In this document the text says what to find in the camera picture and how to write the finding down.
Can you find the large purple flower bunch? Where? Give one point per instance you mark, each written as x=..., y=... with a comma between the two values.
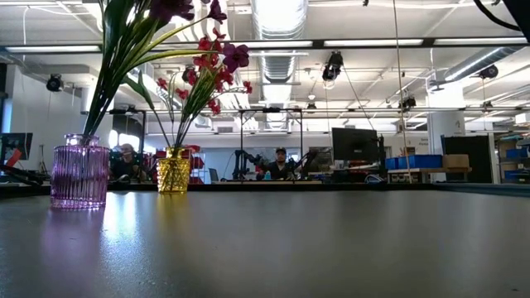
x=236, y=56

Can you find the small red flower spray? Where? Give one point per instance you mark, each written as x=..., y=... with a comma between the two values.
x=162, y=83

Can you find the red artificial flower bunch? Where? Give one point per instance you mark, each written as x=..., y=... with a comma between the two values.
x=203, y=43

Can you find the white artificial tulip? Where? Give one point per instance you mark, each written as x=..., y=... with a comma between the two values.
x=143, y=89

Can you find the purple ribbed glass vase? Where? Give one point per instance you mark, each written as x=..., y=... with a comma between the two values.
x=78, y=174

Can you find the background black robot arm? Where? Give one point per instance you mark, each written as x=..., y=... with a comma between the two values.
x=244, y=161
x=304, y=161

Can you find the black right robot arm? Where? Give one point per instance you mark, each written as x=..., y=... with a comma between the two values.
x=519, y=12

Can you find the yellow glass vase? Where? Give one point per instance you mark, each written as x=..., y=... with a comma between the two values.
x=174, y=174

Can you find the person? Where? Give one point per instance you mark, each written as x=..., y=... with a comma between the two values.
x=124, y=161
x=280, y=167

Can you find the red storage shelf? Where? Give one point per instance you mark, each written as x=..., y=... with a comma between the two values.
x=194, y=163

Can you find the large black monitor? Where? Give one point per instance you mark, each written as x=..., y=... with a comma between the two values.
x=354, y=145

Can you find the black table mat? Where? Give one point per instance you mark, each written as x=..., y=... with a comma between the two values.
x=290, y=248

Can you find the black overhead beam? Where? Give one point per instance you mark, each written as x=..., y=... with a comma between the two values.
x=319, y=43

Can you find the blue storage bin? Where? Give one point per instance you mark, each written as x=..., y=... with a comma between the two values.
x=391, y=164
x=420, y=161

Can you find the thin metal pole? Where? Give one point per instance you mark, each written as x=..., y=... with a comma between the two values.
x=404, y=124

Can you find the wooden workbench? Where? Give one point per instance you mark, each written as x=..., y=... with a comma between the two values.
x=414, y=170

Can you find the cardboard box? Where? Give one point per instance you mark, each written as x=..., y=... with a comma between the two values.
x=455, y=160

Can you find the black panel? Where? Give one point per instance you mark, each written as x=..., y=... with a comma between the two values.
x=463, y=145

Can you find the shelf with blue bins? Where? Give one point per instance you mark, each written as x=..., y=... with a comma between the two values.
x=517, y=165

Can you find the small black monitor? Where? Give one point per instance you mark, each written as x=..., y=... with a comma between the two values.
x=8, y=140

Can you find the black metal rig frame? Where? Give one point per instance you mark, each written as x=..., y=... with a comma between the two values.
x=141, y=124
x=241, y=145

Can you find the black aluminium table frame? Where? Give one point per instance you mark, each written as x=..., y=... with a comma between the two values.
x=290, y=187

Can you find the ribbed silver ceiling duct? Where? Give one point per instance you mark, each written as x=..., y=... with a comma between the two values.
x=278, y=66

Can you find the black ceiling camera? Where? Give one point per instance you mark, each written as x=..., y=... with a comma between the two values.
x=333, y=66
x=489, y=72
x=54, y=83
x=408, y=102

